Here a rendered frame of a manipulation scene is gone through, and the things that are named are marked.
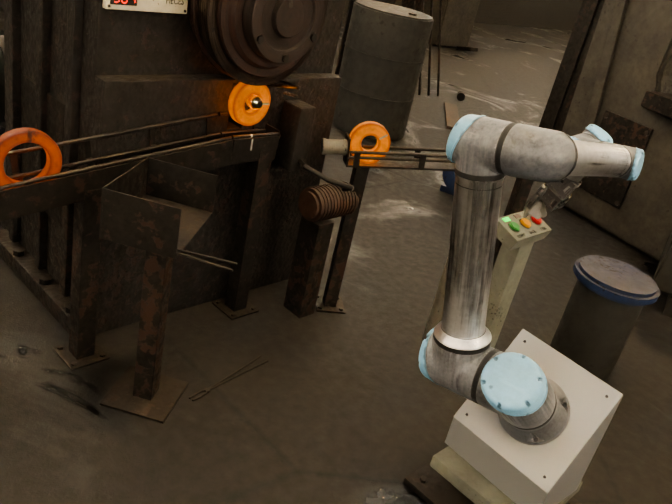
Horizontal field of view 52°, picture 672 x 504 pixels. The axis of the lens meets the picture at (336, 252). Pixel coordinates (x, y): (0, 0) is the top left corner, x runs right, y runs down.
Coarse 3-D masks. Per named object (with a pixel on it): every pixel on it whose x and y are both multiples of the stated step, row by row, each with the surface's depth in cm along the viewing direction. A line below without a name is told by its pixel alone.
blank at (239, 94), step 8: (240, 88) 217; (248, 88) 219; (256, 88) 221; (264, 88) 224; (232, 96) 218; (240, 96) 218; (248, 96) 221; (264, 96) 225; (232, 104) 218; (240, 104) 220; (264, 104) 227; (232, 112) 220; (240, 112) 221; (248, 112) 225; (256, 112) 226; (264, 112) 229; (240, 120) 223; (248, 120) 225; (256, 120) 228
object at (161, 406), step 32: (160, 160) 189; (128, 192) 182; (160, 192) 193; (192, 192) 191; (128, 224) 169; (160, 224) 167; (192, 224) 185; (160, 256) 186; (160, 288) 190; (160, 320) 195; (160, 352) 204; (128, 384) 212; (160, 384) 215; (160, 416) 202
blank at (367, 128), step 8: (360, 128) 244; (368, 128) 245; (376, 128) 245; (384, 128) 246; (352, 136) 245; (360, 136) 246; (376, 136) 247; (384, 136) 247; (352, 144) 247; (360, 144) 247; (376, 144) 251; (384, 144) 249; (360, 160) 250; (368, 160) 251; (376, 160) 251
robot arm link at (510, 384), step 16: (496, 352) 175; (512, 352) 169; (480, 368) 172; (496, 368) 169; (512, 368) 167; (528, 368) 166; (480, 384) 172; (496, 384) 167; (512, 384) 166; (528, 384) 164; (544, 384) 166; (480, 400) 173; (496, 400) 166; (512, 400) 164; (528, 400) 163; (544, 400) 166; (512, 416) 167; (528, 416) 167; (544, 416) 172
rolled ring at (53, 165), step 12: (12, 132) 174; (24, 132) 175; (36, 132) 177; (0, 144) 172; (12, 144) 174; (48, 144) 180; (0, 156) 174; (48, 156) 183; (60, 156) 184; (0, 168) 175; (48, 168) 184; (60, 168) 186; (0, 180) 176; (12, 180) 180
